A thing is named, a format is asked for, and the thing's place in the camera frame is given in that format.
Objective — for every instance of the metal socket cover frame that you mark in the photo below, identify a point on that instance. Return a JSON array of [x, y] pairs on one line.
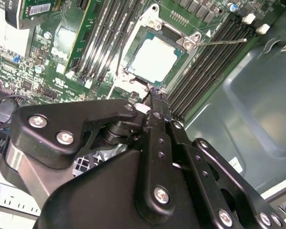
[[127, 81]]

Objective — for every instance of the silver-topped CPU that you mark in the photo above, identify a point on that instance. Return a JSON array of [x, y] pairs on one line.
[[155, 59]]

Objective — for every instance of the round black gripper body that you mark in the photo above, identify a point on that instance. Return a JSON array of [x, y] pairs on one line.
[[97, 202]]

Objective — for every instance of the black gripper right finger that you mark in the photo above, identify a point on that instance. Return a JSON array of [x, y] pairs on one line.
[[202, 165]]

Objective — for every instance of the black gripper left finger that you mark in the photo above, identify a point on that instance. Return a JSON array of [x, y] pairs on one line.
[[50, 124]]

